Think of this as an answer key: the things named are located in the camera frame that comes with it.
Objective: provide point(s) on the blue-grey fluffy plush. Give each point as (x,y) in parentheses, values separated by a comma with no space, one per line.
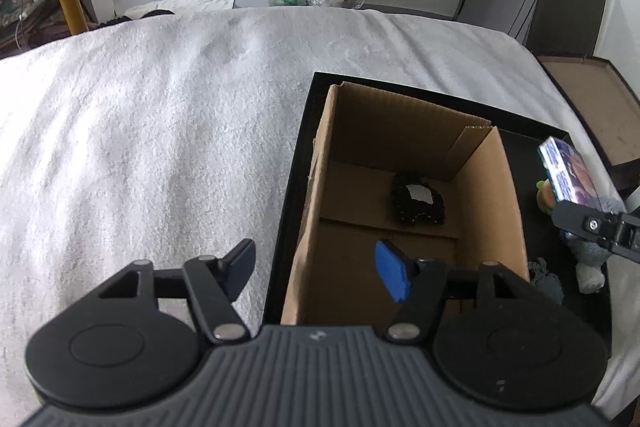
(590,267)

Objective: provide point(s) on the blue snack packet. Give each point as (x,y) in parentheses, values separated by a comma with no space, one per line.
(565,172)

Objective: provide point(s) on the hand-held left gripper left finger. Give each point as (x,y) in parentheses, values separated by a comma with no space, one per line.
(241,264)

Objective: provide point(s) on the brown cardboard box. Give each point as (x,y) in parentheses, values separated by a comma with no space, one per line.
(350,217)

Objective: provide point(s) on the white blanket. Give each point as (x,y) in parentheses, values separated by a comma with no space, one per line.
(150,132)

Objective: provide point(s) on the clutter pile under table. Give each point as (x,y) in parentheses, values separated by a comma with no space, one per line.
(25,2)

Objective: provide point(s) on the black shallow tray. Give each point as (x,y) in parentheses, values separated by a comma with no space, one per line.
(527,167)

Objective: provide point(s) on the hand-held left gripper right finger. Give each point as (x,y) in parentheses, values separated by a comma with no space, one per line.
(392,272)

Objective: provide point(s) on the burger plush toy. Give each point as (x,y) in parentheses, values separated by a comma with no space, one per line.
(544,198)

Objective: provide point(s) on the white towel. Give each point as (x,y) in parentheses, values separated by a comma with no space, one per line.
(200,3)

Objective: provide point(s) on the dark clothes pile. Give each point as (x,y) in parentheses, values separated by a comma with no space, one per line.
(150,16)

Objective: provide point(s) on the black tray with brown bottom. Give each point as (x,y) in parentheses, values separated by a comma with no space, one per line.
(590,107)

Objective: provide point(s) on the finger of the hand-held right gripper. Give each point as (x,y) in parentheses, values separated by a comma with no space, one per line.
(590,224)

